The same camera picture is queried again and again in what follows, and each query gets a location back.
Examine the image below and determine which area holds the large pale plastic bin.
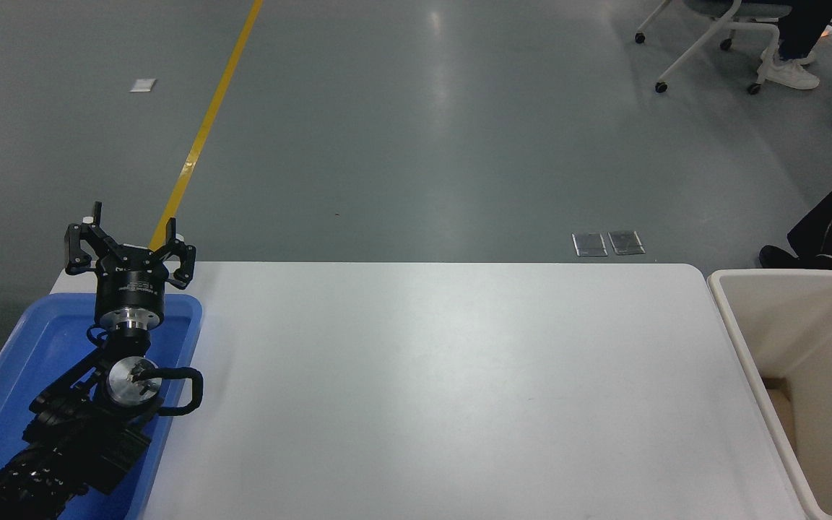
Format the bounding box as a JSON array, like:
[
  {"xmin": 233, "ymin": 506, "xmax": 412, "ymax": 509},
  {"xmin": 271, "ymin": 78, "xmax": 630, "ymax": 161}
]
[{"xmin": 706, "ymin": 269, "xmax": 832, "ymax": 520}]

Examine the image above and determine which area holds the metal floor plate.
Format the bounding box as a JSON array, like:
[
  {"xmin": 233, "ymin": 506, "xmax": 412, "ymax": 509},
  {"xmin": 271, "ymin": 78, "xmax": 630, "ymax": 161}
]
[
  {"xmin": 607, "ymin": 230, "xmax": 646, "ymax": 256},
  {"xmin": 572, "ymin": 233, "xmax": 608, "ymax": 258}
]

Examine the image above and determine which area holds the blue plastic tray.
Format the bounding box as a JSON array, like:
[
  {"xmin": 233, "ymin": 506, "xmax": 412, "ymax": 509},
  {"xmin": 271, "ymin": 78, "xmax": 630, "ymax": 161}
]
[{"xmin": 0, "ymin": 292, "xmax": 204, "ymax": 520}]

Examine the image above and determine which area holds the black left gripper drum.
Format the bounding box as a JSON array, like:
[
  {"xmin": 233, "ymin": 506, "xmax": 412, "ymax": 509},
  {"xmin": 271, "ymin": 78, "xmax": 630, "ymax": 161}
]
[{"xmin": 94, "ymin": 248, "xmax": 169, "ymax": 313}]

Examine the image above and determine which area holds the seated person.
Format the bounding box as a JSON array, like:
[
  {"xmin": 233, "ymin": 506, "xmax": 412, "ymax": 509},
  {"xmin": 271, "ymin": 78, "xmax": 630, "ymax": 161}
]
[{"xmin": 757, "ymin": 0, "xmax": 832, "ymax": 91}]

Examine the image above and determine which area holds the white office chair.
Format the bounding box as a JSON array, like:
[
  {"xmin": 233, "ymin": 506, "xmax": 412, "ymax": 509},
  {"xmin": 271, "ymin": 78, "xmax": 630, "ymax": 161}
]
[{"xmin": 634, "ymin": 0, "xmax": 797, "ymax": 95}]

